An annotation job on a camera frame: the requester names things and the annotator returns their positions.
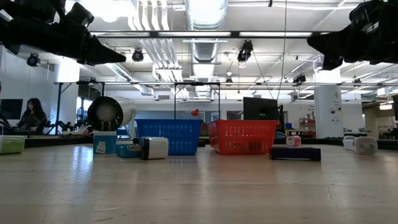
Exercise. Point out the silver air duct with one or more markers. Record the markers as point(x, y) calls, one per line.
point(205, 18)

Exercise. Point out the red desk lamp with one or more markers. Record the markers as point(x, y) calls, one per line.
point(196, 112)

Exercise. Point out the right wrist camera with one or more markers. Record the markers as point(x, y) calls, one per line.
point(365, 15)

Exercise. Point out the white pillar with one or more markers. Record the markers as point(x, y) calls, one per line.
point(328, 109)

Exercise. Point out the red plastic basket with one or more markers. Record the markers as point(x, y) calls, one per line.
point(242, 133)

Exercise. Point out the dark purple box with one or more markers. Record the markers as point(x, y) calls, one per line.
point(295, 154)

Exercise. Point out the white cup far right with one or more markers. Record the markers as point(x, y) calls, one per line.
point(348, 144)

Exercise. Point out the black aluminium rig frame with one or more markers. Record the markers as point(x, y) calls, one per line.
point(329, 142)

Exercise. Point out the black background rig frame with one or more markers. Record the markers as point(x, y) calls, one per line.
point(59, 105)

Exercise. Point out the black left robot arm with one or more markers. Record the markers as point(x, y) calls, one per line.
point(18, 34)

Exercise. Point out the black overhead camera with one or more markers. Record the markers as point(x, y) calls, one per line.
point(245, 51)

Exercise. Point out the white cube with dotted face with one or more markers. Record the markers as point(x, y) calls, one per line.
point(366, 145)

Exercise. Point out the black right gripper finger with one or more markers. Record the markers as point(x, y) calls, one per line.
point(332, 43)
point(332, 63)

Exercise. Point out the black wall monitor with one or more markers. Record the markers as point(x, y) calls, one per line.
point(11, 109)

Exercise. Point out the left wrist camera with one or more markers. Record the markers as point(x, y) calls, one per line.
point(79, 14)

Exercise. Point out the green charger cube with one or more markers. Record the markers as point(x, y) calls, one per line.
point(12, 145)

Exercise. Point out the pink and white tape roll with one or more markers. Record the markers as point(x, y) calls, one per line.
point(293, 141)

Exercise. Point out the blue plastic basket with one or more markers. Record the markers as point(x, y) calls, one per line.
point(180, 137)

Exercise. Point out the white cylindrical projector on stand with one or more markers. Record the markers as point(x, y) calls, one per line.
point(109, 112)

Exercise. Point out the teal flat box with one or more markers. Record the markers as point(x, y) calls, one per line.
point(124, 151)

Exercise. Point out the black ceiling spotlight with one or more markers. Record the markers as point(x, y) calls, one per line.
point(32, 59)
point(300, 79)
point(137, 56)

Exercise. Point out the white shelf with items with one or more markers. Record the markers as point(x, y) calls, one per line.
point(306, 127)

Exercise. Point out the person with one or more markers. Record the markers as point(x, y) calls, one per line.
point(32, 119)

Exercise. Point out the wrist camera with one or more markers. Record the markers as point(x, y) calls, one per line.
point(79, 14)
point(365, 15)

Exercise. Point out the white wall charger cube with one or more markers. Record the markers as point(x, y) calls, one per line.
point(155, 148)

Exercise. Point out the blue white carton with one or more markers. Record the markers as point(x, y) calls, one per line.
point(105, 143)

